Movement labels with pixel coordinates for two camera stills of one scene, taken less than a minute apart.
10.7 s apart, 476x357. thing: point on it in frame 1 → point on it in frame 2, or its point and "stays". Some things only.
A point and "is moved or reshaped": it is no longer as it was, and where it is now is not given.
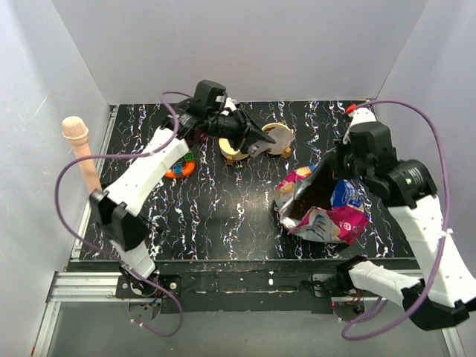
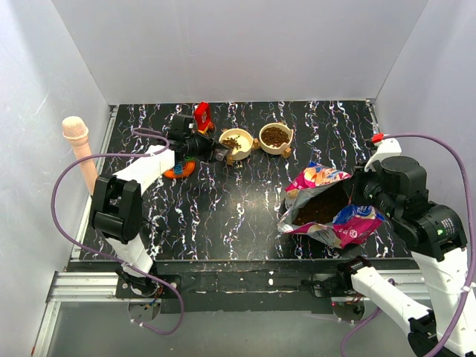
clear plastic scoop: [282, 135] → [223, 154]
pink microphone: [75, 130] stays
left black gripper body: [233, 127] → [201, 147]
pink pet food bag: [312, 204] is moved or reshaped
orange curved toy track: [178, 170] stays
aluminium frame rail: [72, 285] stays
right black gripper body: [345, 164] → [367, 184]
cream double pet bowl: [282, 133] stays
